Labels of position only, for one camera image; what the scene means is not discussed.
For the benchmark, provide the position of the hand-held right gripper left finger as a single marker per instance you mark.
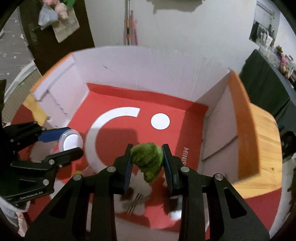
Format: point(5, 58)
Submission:
point(128, 171)

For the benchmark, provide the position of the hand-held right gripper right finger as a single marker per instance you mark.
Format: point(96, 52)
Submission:
point(168, 171)

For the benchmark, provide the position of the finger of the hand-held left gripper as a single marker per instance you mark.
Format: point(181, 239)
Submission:
point(53, 134)
point(69, 155)

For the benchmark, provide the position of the clear round plastic container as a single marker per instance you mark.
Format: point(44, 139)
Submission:
point(70, 141)

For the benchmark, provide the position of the white plush toy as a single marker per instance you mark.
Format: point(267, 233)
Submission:
point(136, 188)

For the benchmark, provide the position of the green plush toy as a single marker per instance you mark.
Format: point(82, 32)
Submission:
point(148, 160)

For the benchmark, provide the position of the black and white cylinder toy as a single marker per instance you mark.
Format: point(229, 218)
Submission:
point(175, 214)

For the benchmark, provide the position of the orange cardboard box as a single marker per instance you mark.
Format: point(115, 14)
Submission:
point(138, 76)

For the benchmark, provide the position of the red knitted mat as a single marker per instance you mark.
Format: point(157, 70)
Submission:
point(259, 208)

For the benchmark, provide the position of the dark wooden door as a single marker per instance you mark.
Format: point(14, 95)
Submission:
point(76, 34)

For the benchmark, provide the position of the clear plastic bag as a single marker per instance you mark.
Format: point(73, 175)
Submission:
point(47, 17)

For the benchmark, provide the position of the pink plush toy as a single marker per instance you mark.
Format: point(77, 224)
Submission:
point(61, 10)
point(49, 1)

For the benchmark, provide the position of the side table with green cloth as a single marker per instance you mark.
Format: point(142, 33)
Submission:
point(261, 85)

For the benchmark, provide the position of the pink sticks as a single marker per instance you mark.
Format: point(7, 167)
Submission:
point(134, 30)

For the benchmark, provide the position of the green hanging plush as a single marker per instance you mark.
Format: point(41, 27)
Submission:
point(69, 1)

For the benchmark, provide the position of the mop pole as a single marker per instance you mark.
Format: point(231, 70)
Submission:
point(127, 23)

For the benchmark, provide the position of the cluster of small table items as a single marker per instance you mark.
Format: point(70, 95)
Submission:
point(285, 64)

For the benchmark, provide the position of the wall mirror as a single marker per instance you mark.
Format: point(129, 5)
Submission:
point(261, 32)

